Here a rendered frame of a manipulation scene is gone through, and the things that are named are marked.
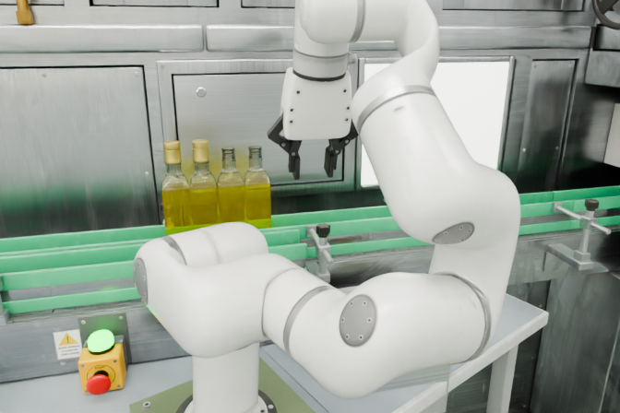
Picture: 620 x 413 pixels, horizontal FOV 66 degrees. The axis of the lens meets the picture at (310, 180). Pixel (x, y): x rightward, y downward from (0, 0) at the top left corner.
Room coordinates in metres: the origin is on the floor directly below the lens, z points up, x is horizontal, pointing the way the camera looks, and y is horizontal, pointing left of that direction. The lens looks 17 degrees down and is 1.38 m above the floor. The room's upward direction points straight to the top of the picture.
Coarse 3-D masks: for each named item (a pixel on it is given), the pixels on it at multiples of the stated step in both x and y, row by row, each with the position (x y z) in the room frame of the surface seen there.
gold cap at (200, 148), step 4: (196, 140) 0.98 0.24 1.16; (200, 140) 0.98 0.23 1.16; (204, 140) 0.98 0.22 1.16; (208, 140) 0.98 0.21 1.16; (192, 144) 0.97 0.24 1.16; (196, 144) 0.96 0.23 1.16; (200, 144) 0.96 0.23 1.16; (204, 144) 0.96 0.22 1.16; (208, 144) 0.97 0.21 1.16; (192, 148) 0.97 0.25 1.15; (196, 148) 0.96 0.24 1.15; (200, 148) 0.96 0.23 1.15; (204, 148) 0.96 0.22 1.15; (208, 148) 0.97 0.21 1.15; (196, 152) 0.96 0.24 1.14; (200, 152) 0.96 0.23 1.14; (204, 152) 0.96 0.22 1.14; (208, 152) 0.97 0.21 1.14; (196, 156) 0.96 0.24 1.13; (200, 156) 0.96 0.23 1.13; (204, 156) 0.96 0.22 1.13; (208, 156) 0.97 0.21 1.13; (196, 160) 0.96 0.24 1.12; (200, 160) 0.96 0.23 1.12; (204, 160) 0.96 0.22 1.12; (208, 160) 0.97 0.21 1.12
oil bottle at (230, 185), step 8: (224, 176) 0.96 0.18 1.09; (232, 176) 0.97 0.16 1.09; (240, 176) 0.98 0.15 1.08; (224, 184) 0.96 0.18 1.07; (232, 184) 0.96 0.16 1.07; (240, 184) 0.97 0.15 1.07; (224, 192) 0.96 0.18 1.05; (232, 192) 0.96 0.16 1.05; (240, 192) 0.97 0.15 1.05; (224, 200) 0.96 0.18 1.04; (232, 200) 0.96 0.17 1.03; (240, 200) 0.97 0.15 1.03; (224, 208) 0.96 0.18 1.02; (232, 208) 0.96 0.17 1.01; (240, 208) 0.97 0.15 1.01; (224, 216) 0.96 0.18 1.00; (232, 216) 0.96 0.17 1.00; (240, 216) 0.97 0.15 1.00
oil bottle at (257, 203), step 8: (248, 176) 0.97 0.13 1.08; (256, 176) 0.98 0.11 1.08; (264, 176) 0.98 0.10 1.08; (248, 184) 0.97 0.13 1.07; (256, 184) 0.97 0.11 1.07; (264, 184) 0.98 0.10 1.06; (248, 192) 0.97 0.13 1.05; (256, 192) 0.97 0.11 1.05; (264, 192) 0.98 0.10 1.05; (248, 200) 0.97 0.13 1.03; (256, 200) 0.97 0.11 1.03; (264, 200) 0.98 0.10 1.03; (248, 208) 0.97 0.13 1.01; (256, 208) 0.97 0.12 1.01; (264, 208) 0.98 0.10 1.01; (248, 216) 0.97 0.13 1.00; (256, 216) 0.97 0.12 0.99; (264, 216) 0.98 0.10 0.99; (256, 224) 0.97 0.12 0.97; (264, 224) 0.98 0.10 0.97
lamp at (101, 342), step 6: (102, 330) 0.76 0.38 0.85; (90, 336) 0.74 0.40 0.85; (96, 336) 0.74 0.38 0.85; (102, 336) 0.74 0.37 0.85; (108, 336) 0.74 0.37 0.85; (90, 342) 0.73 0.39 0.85; (96, 342) 0.73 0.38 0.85; (102, 342) 0.73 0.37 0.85; (108, 342) 0.73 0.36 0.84; (90, 348) 0.73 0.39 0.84; (96, 348) 0.72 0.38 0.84; (102, 348) 0.73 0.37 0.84; (108, 348) 0.73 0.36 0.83; (96, 354) 0.72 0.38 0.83
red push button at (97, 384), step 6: (90, 378) 0.68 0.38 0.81; (96, 378) 0.68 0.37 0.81; (102, 378) 0.69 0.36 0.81; (108, 378) 0.69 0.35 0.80; (90, 384) 0.68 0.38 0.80; (96, 384) 0.68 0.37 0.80; (102, 384) 0.68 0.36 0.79; (108, 384) 0.69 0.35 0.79; (90, 390) 0.68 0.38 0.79; (96, 390) 0.68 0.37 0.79; (102, 390) 0.68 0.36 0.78; (108, 390) 0.69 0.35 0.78
